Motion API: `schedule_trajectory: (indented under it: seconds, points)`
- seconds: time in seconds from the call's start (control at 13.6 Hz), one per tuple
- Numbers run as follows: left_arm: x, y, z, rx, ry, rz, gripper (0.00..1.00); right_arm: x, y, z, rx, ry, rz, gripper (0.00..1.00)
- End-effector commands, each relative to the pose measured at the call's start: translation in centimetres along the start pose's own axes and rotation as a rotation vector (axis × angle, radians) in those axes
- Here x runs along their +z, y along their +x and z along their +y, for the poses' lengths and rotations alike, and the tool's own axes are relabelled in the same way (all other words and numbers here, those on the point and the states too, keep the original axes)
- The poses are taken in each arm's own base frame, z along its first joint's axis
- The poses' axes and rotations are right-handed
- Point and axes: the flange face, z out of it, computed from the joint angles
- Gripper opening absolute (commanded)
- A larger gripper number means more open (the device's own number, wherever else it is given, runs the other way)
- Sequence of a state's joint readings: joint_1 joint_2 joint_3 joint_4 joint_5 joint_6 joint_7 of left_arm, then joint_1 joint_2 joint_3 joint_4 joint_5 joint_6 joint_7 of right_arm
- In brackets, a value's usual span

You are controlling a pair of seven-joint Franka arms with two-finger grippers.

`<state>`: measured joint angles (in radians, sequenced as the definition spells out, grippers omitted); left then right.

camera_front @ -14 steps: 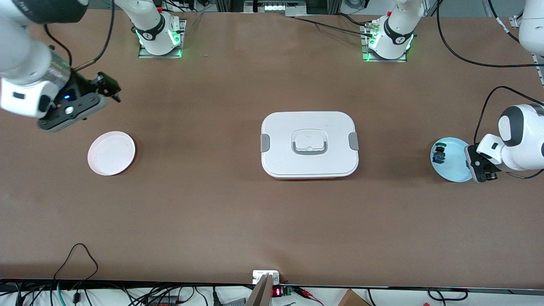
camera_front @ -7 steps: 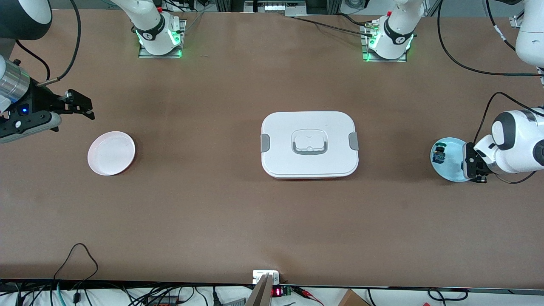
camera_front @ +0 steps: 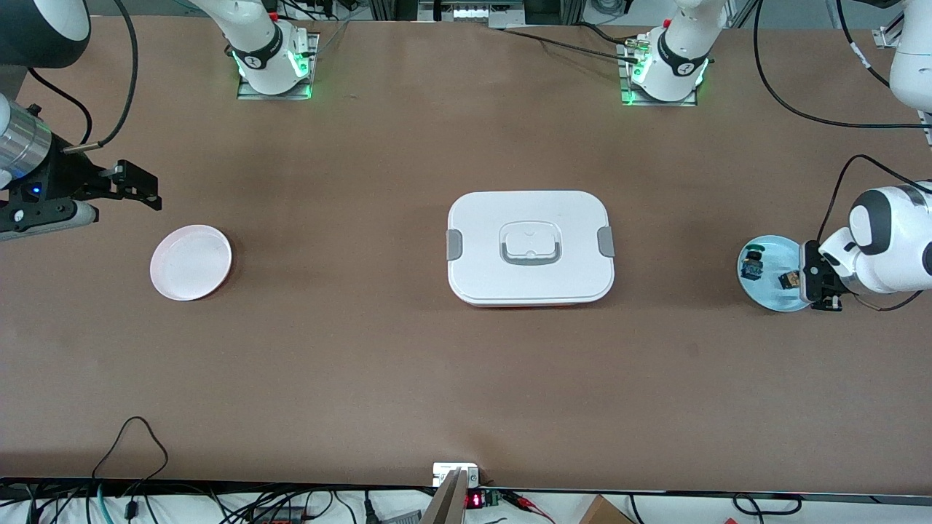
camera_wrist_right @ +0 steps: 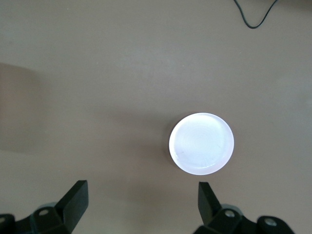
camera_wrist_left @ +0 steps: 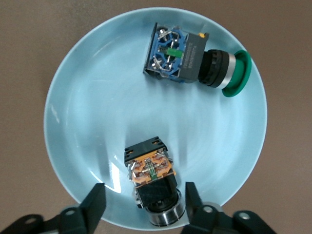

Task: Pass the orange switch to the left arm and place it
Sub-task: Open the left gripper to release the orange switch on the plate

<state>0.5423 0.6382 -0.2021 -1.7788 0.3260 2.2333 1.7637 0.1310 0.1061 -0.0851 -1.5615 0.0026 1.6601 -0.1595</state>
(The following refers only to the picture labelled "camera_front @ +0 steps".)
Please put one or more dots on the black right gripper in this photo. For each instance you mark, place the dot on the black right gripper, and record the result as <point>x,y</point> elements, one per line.
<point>64,180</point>

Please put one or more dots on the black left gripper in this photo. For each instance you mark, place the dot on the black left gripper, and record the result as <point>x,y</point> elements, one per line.
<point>791,279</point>

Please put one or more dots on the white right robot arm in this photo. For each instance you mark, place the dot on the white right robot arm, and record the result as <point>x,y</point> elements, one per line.
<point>262,51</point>

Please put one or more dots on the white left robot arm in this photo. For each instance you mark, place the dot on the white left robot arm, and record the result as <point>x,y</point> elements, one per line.
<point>895,247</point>

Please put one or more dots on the brown cardboard box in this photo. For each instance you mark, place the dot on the brown cardboard box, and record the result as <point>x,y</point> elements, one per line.
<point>603,513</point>

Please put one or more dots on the white lidded lunch box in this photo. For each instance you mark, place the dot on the white lidded lunch box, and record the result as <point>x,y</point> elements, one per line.
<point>480,218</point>

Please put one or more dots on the light blue round plate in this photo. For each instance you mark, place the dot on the light blue round plate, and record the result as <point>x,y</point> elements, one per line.
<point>772,298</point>

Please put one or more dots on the small blue-black sushi piece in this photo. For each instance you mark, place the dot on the small blue-black sushi piece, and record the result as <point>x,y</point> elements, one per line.
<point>751,269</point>

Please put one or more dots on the pink round plate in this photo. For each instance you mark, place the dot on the pink round plate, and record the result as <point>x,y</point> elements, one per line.
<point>189,262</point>

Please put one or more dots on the aluminium corner profile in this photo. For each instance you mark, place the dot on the aluminium corner profile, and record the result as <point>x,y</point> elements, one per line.
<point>888,36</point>

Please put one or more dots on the red clip test leads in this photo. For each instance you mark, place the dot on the red clip test leads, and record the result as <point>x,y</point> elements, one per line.
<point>524,501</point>

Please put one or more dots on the red LED display module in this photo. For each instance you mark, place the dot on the red LED display module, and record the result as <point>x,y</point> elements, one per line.
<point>475,500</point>

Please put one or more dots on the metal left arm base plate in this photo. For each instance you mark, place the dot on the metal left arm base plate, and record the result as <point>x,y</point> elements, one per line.
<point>625,98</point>

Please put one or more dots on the aluminium frame with white panel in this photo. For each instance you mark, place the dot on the aluminium frame with white panel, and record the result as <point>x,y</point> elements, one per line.
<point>473,11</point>

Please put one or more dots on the small white metal bracket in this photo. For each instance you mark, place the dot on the small white metal bracket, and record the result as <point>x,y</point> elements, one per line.
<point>444,471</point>

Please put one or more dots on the grey slanted camera beam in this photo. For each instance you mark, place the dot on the grey slanted camera beam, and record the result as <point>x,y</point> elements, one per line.
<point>448,506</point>

